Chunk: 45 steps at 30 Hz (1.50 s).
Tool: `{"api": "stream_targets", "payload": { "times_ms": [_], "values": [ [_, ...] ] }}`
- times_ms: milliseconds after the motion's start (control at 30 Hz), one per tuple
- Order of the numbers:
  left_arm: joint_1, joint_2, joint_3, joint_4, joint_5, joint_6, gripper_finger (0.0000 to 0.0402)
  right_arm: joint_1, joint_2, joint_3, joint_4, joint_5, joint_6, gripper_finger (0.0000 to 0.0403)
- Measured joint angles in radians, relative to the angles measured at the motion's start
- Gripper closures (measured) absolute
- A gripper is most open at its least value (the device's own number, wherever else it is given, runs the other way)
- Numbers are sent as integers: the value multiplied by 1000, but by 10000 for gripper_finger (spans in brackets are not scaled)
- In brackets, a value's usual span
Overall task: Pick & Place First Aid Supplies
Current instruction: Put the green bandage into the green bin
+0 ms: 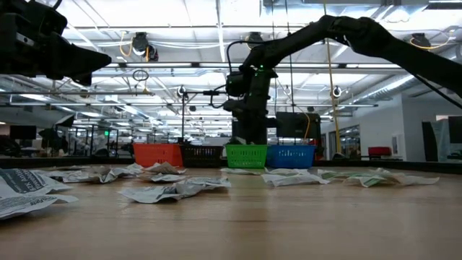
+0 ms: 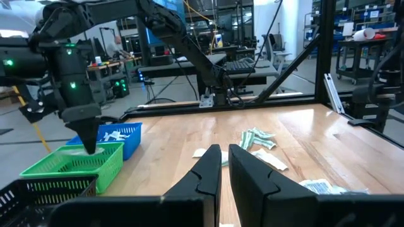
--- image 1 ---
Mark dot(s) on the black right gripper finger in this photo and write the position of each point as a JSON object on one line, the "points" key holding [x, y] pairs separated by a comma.
{"points": [[247, 130], [260, 130]]}

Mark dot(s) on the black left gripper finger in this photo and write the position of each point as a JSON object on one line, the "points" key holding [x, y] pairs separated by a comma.
{"points": [[79, 61], [83, 80]]}

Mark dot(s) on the plain white packet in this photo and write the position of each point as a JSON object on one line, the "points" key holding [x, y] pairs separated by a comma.
{"points": [[292, 180]]}

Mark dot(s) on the black-print white packet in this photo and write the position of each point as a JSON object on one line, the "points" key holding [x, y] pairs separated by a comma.
{"points": [[21, 206], [164, 168], [166, 178], [25, 182], [83, 177], [148, 195], [126, 169], [205, 183]]}

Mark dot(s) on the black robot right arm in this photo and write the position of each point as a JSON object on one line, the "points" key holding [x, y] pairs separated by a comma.
{"points": [[361, 36]]}

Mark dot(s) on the green plastic basket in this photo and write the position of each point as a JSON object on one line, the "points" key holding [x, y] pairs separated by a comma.
{"points": [[246, 156]]}

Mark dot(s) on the black monitor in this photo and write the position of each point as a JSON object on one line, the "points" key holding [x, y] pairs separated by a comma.
{"points": [[299, 124], [23, 132], [455, 129]]}

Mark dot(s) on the blue plastic basket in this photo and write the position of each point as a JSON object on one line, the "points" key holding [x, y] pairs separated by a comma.
{"points": [[290, 156]]}

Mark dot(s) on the black plastic basket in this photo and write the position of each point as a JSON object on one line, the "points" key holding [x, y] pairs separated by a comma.
{"points": [[202, 157]]}

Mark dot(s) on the long ceiling light bar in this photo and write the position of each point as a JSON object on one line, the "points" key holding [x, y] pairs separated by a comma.
{"points": [[162, 65]]}

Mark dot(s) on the orange plastic basket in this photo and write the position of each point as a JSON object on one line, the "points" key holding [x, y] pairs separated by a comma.
{"points": [[157, 155]]}

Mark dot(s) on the red bin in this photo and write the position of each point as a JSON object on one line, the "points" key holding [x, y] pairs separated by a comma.
{"points": [[379, 151]]}

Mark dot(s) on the black upright panel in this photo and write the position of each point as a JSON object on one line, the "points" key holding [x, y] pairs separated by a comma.
{"points": [[429, 141]]}

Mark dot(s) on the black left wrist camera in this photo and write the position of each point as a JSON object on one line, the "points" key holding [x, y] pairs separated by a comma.
{"points": [[39, 16]]}

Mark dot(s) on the black metal rig frame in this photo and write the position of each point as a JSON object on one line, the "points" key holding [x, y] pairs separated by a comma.
{"points": [[207, 92]]}

